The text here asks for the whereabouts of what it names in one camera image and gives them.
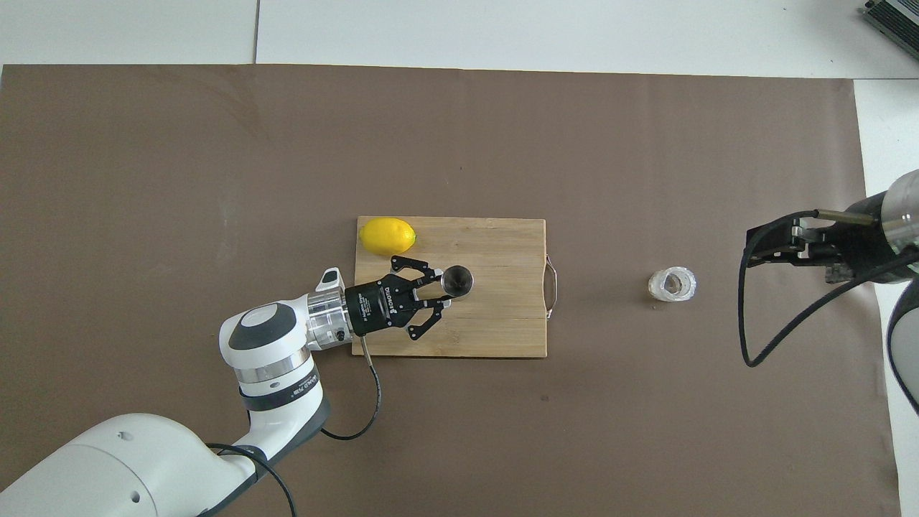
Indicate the grey ribbed device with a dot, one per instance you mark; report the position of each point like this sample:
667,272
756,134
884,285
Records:
897,14

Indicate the brown paper table mat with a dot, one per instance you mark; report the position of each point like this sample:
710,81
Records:
502,143

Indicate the yellow lemon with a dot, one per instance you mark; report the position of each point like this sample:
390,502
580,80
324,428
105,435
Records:
388,236

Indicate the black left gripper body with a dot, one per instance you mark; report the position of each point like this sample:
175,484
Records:
377,305

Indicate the wooden cutting board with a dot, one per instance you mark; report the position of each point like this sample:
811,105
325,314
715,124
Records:
502,323

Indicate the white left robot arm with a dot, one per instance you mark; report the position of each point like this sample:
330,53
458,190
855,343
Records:
266,345

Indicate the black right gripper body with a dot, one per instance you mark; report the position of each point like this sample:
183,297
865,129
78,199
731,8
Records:
858,240

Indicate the clear textured glass cup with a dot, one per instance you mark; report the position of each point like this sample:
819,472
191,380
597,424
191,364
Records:
673,284

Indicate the steel double jigger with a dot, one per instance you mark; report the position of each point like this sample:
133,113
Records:
457,280

